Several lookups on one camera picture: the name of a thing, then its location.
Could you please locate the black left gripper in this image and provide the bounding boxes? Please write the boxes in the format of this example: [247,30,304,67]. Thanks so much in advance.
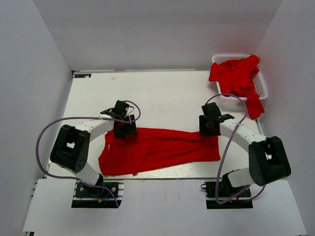
[114,114,137,139]

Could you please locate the red t shirt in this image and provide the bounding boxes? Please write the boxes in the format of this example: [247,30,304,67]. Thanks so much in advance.
[98,128,220,176]

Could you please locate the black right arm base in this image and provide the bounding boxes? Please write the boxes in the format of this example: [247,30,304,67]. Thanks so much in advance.
[200,180,253,209]

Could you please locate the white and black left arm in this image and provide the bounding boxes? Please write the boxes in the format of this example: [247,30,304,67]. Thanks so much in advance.
[50,100,139,196]

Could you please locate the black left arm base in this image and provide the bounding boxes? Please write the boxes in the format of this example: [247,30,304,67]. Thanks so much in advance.
[71,181,124,209]

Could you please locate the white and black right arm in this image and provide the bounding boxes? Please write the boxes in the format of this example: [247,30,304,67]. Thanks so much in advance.
[199,102,291,196]

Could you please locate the red t shirts in basket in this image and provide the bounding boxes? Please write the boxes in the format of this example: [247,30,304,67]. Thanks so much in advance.
[209,55,265,119]

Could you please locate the white plastic basket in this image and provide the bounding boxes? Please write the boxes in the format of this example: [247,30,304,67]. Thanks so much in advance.
[212,54,268,100]

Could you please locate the blue label sticker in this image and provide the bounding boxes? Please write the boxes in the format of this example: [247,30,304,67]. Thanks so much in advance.
[74,74,92,78]

